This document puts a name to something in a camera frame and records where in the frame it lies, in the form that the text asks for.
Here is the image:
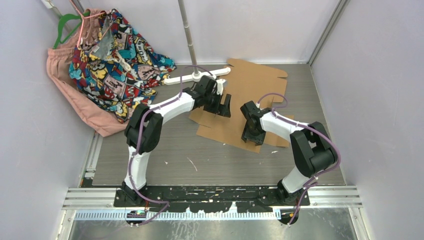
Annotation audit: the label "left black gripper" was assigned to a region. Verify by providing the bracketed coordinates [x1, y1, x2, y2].
[204, 90, 232, 118]

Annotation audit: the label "brown cardboard box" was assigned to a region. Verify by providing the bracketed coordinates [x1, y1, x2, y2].
[188, 58, 295, 154]

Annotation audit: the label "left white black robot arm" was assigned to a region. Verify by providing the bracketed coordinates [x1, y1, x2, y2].
[116, 75, 231, 207]

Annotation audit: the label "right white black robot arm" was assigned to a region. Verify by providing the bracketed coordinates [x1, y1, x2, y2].
[240, 101, 340, 206]

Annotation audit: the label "white stand with pole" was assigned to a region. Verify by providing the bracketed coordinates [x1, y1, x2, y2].
[163, 0, 231, 85]

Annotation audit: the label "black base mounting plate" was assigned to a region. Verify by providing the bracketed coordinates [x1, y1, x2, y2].
[113, 185, 310, 226]

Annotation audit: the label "colourful comic print shorts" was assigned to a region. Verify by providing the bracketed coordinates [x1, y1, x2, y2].
[69, 8, 177, 124]

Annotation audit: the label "pink shorts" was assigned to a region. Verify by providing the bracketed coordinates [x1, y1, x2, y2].
[46, 16, 127, 137]

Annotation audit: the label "pink clothes hanger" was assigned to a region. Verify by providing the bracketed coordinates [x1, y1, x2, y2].
[69, 0, 106, 48]

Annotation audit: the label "green clothes hanger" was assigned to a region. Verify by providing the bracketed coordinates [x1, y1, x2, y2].
[52, 13, 83, 49]

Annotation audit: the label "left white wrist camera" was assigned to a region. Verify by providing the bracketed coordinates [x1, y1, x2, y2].
[215, 78, 227, 96]

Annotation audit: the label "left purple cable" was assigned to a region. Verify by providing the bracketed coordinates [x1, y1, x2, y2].
[127, 65, 218, 228]

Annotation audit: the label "aluminium frame rail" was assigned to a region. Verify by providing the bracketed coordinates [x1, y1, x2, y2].
[55, 132, 372, 240]

